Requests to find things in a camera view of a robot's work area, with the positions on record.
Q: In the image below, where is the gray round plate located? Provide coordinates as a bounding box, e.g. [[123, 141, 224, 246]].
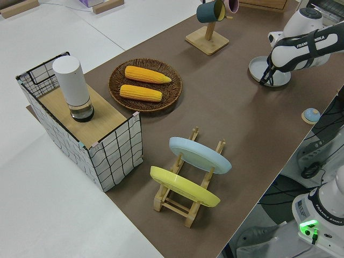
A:
[[248, 55, 291, 88]]

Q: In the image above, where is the light blue plate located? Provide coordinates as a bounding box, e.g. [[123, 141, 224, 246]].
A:
[[169, 137, 232, 177]]

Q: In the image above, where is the yellow plate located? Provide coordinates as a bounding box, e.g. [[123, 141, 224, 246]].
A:
[[149, 166, 221, 209]]

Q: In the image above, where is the blue service bell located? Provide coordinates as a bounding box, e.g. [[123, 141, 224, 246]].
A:
[[300, 107, 321, 125]]

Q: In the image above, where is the brown table mat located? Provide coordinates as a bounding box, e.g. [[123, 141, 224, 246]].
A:
[[25, 0, 344, 258]]

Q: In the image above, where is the wooden mug rack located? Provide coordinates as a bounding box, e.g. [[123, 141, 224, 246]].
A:
[[185, 15, 230, 56]]

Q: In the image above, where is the large wooden box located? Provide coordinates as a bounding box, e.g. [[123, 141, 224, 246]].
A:
[[238, 0, 291, 13]]

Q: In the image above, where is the pink mug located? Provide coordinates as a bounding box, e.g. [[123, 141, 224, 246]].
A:
[[223, 0, 240, 15]]

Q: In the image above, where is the dark blue mug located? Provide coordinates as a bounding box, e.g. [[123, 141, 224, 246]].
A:
[[196, 0, 226, 24]]

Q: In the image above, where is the white toaster oven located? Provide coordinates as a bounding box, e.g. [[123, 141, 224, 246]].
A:
[[309, 0, 344, 27]]

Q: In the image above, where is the brown wicker basket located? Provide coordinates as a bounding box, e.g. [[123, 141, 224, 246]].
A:
[[108, 58, 183, 112]]

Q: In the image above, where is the yellow corn cob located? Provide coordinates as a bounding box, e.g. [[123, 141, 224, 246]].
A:
[[119, 84, 163, 103], [124, 65, 173, 84]]

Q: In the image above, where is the wooden dish rack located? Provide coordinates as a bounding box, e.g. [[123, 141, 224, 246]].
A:
[[153, 126, 227, 229]]

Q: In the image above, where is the wooden block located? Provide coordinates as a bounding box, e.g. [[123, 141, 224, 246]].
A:
[[0, 0, 40, 19], [92, 0, 125, 15]]

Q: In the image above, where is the purple box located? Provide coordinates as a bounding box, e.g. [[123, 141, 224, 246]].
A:
[[78, 0, 105, 8]]

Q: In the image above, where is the white cylinder grinder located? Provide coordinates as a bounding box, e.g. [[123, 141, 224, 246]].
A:
[[52, 55, 96, 123]]

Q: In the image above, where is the black base cable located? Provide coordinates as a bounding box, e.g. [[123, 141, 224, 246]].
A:
[[300, 91, 344, 180]]

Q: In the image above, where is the wire grid wooden shelf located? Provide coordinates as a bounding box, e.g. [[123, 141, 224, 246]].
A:
[[15, 51, 144, 193]]

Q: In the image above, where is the thin pale wire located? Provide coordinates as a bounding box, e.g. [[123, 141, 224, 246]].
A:
[[39, 0, 90, 12]]

